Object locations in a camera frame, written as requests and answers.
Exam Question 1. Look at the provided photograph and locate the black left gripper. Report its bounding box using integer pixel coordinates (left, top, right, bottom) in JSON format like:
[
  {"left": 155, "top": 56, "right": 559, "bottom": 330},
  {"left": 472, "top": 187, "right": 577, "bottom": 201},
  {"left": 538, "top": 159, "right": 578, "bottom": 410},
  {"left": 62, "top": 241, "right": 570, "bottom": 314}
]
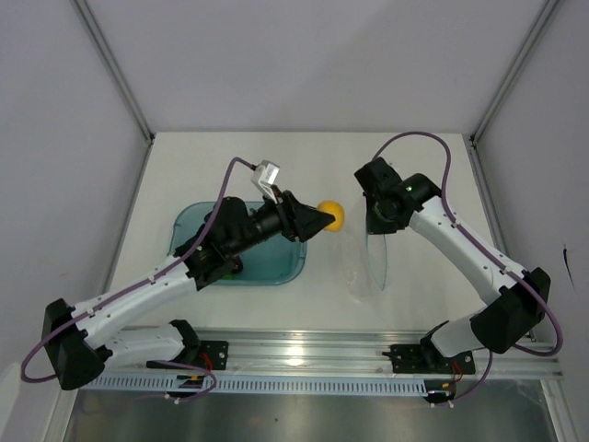
[{"left": 227, "top": 185, "right": 334, "bottom": 258}]

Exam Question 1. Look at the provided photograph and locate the yellow toy orange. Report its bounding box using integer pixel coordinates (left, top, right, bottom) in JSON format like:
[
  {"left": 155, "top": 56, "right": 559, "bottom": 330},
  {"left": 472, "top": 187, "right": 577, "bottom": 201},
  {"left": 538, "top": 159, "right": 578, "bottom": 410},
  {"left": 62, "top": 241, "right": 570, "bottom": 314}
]
[{"left": 318, "top": 201, "right": 345, "bottom": 233}]

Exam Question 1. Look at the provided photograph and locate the clear zip top bag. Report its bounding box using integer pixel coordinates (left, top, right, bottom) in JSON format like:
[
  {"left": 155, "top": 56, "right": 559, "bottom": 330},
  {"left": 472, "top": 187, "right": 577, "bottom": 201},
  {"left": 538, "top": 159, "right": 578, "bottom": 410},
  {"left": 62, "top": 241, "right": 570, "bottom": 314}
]
[{"left": 341, "top": 227, "right": 388, "bottom": 303}]

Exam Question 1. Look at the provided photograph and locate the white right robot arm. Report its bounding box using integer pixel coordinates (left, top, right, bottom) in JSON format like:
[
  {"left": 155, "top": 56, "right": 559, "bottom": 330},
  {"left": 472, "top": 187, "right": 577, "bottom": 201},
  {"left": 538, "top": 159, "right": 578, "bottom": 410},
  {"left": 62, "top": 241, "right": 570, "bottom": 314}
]
[{"left": 354, "top": 157, "right": 551, "bottom": 372}]

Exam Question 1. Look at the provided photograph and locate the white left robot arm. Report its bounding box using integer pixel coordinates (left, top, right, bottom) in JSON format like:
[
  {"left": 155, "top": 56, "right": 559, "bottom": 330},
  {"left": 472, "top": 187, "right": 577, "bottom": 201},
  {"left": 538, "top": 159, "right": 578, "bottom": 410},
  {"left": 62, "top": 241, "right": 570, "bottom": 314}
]
[{"left": 41, "top": 190, "right": 344, "bottom": 390}]

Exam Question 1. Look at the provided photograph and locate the teal plastic tray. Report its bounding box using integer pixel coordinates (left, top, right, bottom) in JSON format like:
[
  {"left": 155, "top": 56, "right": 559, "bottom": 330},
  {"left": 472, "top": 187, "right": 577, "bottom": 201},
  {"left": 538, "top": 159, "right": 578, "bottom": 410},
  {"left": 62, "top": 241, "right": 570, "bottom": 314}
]
[{"left": 168, "top": 201, "right": 307, "bottom": 286}]

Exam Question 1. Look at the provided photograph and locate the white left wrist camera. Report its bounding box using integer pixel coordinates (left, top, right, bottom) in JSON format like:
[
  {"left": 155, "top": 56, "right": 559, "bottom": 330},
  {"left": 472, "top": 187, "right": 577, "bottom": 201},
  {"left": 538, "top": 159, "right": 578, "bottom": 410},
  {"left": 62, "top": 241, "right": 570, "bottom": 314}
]
[{"left": 250, "top": 160, "right": 280, "bottom": 203}]

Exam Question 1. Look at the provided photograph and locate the aluminium rail base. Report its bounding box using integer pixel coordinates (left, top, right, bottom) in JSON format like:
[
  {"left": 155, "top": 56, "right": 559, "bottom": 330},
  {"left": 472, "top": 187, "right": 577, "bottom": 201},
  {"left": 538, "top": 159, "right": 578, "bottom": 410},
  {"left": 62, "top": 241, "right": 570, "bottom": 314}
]
[{"left": 62, "top": 329, "right": 565, "bottom": 381}]

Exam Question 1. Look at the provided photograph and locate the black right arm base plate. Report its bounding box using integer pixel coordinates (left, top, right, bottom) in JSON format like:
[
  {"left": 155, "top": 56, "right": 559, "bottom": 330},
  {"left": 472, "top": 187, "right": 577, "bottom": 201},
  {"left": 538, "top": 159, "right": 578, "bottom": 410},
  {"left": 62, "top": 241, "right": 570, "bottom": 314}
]
[{"left": 382, "top": 343, "right": 476, "bottom": 375}]

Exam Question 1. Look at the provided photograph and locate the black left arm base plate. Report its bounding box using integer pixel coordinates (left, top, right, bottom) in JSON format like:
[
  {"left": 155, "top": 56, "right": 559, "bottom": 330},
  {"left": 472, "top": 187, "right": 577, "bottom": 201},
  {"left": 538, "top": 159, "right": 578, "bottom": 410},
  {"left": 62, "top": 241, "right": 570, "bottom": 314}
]
[{"left": 145, "top": 338, "right": 229, "bottom": 371}]

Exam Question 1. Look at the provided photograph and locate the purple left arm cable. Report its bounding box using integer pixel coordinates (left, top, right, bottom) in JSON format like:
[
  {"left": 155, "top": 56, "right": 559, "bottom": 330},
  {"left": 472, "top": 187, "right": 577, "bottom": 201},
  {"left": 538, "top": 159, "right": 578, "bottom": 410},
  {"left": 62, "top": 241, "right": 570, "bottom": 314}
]
[{"left": 20, "top": 157, "right": 261, "bottom": 404}]

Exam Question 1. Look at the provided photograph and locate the right aluminium frame post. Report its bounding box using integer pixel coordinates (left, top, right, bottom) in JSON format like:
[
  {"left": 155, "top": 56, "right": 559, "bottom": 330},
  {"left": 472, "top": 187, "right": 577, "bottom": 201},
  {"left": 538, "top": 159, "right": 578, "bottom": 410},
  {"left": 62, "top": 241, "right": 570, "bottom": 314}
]
[{"left": 469, "top": 0, "right": 564, "bottom": 148}]

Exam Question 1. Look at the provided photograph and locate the aluminium frame post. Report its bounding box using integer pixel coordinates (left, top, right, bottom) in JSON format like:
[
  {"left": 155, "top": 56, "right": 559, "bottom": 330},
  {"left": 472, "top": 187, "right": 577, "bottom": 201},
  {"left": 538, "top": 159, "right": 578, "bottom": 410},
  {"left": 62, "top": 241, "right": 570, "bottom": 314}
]
[
  {"left": 70, "top": 0, "right": 155, "bottom": 143},
  {"left": 469, "top": 0, "right": 564, "bottom": 148}
]

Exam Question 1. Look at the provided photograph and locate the white slotted cable duct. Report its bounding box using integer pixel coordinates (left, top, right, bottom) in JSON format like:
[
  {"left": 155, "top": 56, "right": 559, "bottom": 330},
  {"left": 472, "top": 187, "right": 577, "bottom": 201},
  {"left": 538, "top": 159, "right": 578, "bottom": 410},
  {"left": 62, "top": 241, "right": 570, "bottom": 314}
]
[{"left": 85, "top": 372, "right": 451, "bottom": 397}]

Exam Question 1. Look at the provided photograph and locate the left aluminium frame post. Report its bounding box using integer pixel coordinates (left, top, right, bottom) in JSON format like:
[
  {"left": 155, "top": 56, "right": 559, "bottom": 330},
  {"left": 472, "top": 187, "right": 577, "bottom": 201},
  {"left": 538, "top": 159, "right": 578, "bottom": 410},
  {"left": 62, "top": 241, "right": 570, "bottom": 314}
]
[{"left": 70, "top": 0, "right": 155, "bottom": 143}]

